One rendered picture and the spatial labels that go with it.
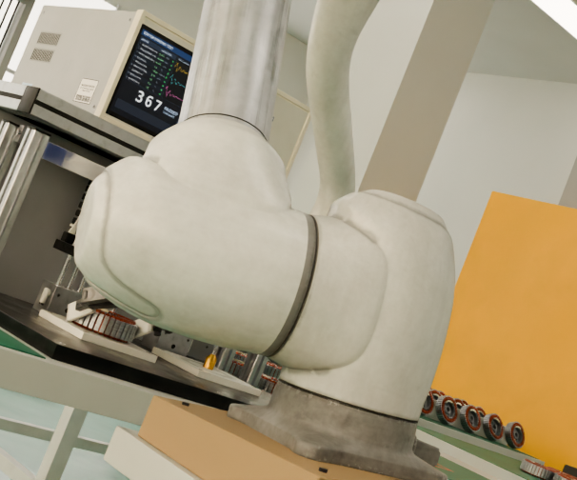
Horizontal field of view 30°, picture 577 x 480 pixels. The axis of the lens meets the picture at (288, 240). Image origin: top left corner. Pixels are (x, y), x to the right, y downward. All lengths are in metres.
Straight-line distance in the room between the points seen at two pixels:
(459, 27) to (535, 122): 2.32
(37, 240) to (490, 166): 6.74
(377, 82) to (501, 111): 2.71
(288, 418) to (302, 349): 0.08
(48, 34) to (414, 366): 1.29
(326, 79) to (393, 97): 4.46
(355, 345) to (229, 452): 0.16
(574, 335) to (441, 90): 1.66
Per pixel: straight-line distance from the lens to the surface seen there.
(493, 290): 5.74
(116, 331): 1.78
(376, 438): 1.09
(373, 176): 5.94
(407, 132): 6.08
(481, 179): 8.54
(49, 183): 2.01
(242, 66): 1.18
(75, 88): 2.01
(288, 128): 2.13
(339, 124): 1.56
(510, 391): 5.52
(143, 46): 1.93
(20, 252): 2.01
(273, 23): 1.24
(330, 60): 1.51
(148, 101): 1.94
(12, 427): 4.08
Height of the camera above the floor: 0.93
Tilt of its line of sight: 4 degrees up
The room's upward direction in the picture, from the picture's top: 22 degrees clockwise
